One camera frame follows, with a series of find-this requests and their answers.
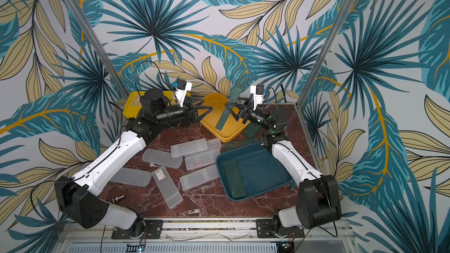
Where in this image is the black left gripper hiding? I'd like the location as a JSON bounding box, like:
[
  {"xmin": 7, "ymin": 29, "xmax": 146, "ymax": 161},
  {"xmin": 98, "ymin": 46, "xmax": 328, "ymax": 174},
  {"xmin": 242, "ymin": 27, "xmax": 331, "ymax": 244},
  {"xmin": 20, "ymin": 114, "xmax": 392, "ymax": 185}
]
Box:
[{"xmin": 156, "ymin": 95, "xmax": 213, "ymax": 124}]

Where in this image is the green pencil case back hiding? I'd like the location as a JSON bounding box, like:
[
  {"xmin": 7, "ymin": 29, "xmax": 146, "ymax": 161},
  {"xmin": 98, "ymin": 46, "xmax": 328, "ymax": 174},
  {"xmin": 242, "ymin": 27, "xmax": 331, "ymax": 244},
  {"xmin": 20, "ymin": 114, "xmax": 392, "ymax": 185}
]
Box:
[{"xmin": 243, "ymin": 123, "xmax": 261, "ymax": 139}]

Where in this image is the yellow black toolbox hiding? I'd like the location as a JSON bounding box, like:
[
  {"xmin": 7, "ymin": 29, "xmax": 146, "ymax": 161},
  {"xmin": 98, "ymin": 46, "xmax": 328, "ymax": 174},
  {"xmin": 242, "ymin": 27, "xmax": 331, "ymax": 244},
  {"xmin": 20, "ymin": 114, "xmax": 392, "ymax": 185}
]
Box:
[{"xmin": 123, "ymin": 91, "xmax": 176, "ymax": 119}]

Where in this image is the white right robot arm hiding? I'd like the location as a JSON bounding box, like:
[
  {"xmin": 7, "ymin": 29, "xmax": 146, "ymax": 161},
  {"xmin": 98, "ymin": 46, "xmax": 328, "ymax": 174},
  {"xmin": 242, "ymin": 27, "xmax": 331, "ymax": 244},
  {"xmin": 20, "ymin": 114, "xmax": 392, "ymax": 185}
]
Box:
[{"xmin": 225, "ymin": 103, "xmax": 342, "ymax": 235}]

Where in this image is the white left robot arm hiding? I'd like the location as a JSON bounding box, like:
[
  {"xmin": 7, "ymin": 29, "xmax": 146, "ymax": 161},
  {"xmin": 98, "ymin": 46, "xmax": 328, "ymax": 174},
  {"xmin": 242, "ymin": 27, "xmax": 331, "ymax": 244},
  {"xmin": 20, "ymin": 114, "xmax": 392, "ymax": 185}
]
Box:
[{"xmin": 55, "ymin": 89, "xmax": 213, "ymax": 238}]

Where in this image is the clear pencil case top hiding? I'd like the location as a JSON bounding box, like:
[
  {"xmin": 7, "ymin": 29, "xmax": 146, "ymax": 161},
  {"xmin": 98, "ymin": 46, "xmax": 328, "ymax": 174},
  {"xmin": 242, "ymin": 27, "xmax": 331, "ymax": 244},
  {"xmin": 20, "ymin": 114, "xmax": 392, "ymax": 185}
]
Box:
[{"xmin": 171, "ymin": 138, "xmax": 221, "ymax": 158}]

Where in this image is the clear pencil case pink inside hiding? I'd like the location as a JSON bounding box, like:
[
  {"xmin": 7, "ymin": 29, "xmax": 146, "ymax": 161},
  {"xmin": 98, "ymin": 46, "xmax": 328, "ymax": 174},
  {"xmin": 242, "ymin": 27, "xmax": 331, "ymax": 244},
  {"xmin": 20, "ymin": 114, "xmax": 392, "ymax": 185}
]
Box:
[{"xmin": 185, "ymin": 149, "xmax": 221, "ymax": 171}]

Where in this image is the clear pencil case lower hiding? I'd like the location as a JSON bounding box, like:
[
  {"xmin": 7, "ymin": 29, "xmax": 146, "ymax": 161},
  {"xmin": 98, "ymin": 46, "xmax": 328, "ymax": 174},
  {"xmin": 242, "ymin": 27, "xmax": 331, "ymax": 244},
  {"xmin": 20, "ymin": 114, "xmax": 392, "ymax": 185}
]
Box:
[{"xmin": 180, "ymin": 164, "xmax": 219, "ymax": 191}]

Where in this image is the clear pencil case far left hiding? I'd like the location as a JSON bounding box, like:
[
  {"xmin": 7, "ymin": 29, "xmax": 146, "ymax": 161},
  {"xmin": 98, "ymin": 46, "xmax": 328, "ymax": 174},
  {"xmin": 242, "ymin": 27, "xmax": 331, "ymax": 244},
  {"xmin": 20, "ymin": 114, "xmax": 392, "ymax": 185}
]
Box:
[{"xmin": 110, "ymin": 167, "xmax": 152, "ymax": 187}]

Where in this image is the clear pencil case labelled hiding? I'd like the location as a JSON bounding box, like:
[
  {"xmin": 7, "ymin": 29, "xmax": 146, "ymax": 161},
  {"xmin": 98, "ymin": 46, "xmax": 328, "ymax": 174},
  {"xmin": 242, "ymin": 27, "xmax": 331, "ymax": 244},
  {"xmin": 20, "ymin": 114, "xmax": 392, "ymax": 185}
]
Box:
[{"xmin": 151, "ymin": 166, "xmax": 183, "ymax": 209}]

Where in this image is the yellow plastic tray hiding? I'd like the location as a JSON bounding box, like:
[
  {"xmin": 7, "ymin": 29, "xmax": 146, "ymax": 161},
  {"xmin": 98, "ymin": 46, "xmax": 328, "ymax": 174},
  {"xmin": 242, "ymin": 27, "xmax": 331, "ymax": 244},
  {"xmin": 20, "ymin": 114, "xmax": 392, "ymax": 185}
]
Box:
[{"xmin": 196, "ymin": 93, "xmax": 252, "ymax": 144}]

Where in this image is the teal plastic tray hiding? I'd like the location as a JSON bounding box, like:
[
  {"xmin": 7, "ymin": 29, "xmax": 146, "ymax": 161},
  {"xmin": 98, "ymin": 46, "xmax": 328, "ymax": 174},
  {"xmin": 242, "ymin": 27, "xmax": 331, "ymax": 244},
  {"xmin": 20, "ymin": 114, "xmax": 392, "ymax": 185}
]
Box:
[{"xmin": 216, "ymin": 143, "xmax": 293, "ymax": 202}]

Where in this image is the black yellow screwdriver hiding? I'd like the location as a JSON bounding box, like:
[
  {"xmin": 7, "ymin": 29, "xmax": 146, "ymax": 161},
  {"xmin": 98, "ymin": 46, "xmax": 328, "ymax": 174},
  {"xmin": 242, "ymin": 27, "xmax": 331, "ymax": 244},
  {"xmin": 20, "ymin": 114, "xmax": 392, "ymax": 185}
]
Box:
[{"xmin": 109, "ymin": 195, "xmax": 126, "ymax": 204}]

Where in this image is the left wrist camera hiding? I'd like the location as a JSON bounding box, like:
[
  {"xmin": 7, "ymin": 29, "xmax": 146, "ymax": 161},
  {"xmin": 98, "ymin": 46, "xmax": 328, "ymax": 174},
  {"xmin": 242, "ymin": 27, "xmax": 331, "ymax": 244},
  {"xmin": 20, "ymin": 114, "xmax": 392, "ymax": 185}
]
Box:
[{"xmin": 172, "ymin": 78, "xmax": 192, "ymax": 107}]

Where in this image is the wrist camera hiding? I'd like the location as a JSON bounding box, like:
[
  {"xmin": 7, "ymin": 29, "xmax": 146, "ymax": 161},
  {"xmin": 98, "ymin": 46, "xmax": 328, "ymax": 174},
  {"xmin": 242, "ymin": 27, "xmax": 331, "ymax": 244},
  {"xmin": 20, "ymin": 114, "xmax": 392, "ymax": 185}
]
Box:
[
  {"xmin": 172, "ymin": 78, "xmax": 192, "ymax": 107},
  {"xmin": 250, "ymin": 84, "xmax": 266, "ymax": 111}
]

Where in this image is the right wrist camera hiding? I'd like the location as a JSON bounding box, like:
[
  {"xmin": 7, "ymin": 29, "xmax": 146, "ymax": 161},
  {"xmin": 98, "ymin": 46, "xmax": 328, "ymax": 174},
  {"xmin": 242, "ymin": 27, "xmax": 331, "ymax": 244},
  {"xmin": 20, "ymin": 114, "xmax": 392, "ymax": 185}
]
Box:
[{"xmin": 250, "ymin": 84, "xmax": 266, "ymax": 111}]

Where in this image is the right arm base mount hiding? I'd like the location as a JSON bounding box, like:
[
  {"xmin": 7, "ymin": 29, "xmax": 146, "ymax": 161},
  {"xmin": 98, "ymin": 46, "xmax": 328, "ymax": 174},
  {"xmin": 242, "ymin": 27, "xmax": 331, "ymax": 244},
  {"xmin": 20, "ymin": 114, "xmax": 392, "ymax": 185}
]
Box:
[{"xmin": 255, "ymin": 217, "xmax": 305, "ymax": 238}]

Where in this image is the aluminium front rail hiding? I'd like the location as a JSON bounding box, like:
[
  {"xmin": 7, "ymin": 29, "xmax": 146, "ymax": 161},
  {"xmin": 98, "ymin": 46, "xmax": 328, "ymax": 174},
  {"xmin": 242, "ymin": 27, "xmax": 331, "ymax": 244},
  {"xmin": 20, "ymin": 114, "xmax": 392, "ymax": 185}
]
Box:
[{"xmin": 53, "ymin": 217, "xmax": 361, "ymax": 253}]

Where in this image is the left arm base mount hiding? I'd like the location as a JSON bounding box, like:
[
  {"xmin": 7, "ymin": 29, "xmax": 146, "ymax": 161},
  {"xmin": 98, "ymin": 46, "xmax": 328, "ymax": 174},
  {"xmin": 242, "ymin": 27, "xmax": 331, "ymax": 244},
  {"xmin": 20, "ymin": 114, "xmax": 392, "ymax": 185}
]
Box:
[{"xmin": 111, "ymin": 220, "xmax": 164, "ymax": 241}]

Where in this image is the right aluminium frame post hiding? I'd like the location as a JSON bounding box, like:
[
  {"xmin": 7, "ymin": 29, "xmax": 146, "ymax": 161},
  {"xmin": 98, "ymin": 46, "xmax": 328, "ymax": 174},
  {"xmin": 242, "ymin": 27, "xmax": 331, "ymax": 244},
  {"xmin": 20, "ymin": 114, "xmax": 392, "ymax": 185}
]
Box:
[{"xmin": 296, "ymin": 0, "xmax": 355, "ymax": 111}]

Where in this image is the aluminium frame post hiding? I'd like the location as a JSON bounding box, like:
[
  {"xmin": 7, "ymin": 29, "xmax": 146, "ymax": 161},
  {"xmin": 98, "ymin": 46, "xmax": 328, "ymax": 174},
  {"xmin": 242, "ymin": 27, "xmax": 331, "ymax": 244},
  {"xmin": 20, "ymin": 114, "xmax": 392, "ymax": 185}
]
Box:
[
  {"xmin": 63, "ymin": 0, "xmax": 130, "ymax": 97},
  {"xmin": 296, "ymin": 0, "xmax": 355, "ymax": 111}
]

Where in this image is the left aluminium frame post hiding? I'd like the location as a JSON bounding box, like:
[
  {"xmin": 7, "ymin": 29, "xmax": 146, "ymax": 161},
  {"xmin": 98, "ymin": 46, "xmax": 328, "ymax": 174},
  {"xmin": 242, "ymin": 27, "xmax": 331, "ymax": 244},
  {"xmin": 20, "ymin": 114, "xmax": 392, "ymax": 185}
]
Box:
[{"xmin": 63, "ymin": 0, "xmax": 130, "ymax": 97}]

